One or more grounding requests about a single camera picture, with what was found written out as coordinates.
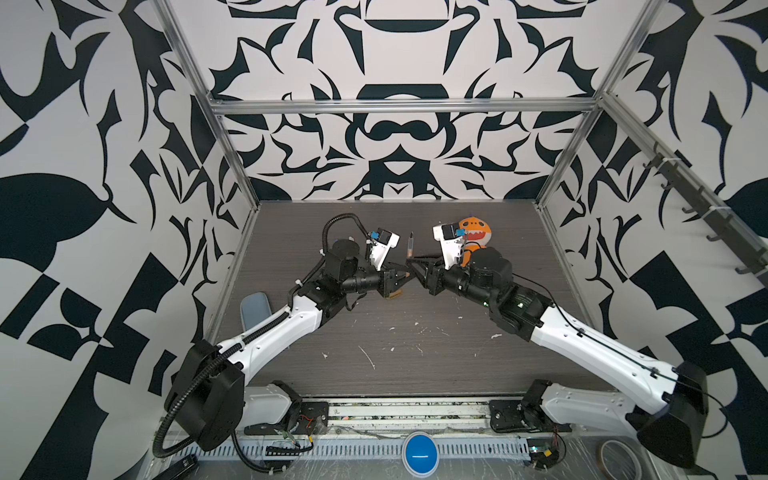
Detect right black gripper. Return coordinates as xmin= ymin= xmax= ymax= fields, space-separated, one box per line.
xmin=408 ymin=252 xmax=500 ymax=312

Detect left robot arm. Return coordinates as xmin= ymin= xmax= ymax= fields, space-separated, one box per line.
xmin=152 ymin=230 xmax=407 ymax=458

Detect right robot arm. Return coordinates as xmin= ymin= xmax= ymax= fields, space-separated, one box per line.
xmin=406 ymin=248 xmax=713 ymax=469

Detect orange shark plush toy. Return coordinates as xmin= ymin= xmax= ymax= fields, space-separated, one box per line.
xmin=459 ymin=217 xmax=492 ymax=266

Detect grey blue pencil case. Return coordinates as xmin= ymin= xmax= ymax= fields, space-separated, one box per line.
xmin=239 ymin=292 xmax=272 ymax=331

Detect blue round button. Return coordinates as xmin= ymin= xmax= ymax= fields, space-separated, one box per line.
xmin=401 ymin=432 xmax=440 ymax=479

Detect tape roll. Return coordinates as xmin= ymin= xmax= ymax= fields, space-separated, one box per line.
xmin=596 ymin=439 xmax=642 ymax=480

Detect black device bottom left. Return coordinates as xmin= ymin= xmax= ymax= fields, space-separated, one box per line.
xmin=152 ymin=454 xmax=199 ymax=480

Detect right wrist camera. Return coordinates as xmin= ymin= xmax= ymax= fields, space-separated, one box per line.
xmin=433 ymin=222 xmax=466 ymax=270

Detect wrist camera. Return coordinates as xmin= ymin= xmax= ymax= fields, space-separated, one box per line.
xmin=367 ymin=228 xmax=400 ymax=271
xmin=433 ymin=222 xmax=466 ymax=270

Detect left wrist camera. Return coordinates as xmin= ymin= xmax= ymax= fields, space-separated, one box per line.
xmin=367 ymin=228 xmax=400 ymax=271

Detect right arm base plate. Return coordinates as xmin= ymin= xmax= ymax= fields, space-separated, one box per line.
xmin=488 ymin=400 xmax=572 ymax=434

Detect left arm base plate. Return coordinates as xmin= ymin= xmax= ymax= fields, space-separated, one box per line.
xmin=244 ymin=401 xmax=329 ymax=436

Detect white cable duct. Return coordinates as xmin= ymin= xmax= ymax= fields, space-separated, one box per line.
xmin=175 ymin=437 xmax=530 ymax=461

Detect black hook rail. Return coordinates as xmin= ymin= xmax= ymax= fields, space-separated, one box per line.
xmin=643 ymin=141 xmax=767 ymax=288

